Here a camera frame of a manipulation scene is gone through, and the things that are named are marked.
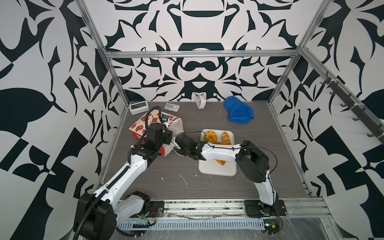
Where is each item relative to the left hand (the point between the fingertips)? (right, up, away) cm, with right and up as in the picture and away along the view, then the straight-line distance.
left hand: (166, 125), depth 81 cm
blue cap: (+49, +8, +33) cm, 59 cm away
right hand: (+7, -9, +10) cm, 15 cm away
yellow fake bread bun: (+26, -8, +16) cm, 32 cm away
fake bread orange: (+35, -10, +15) cm, 39 cm away
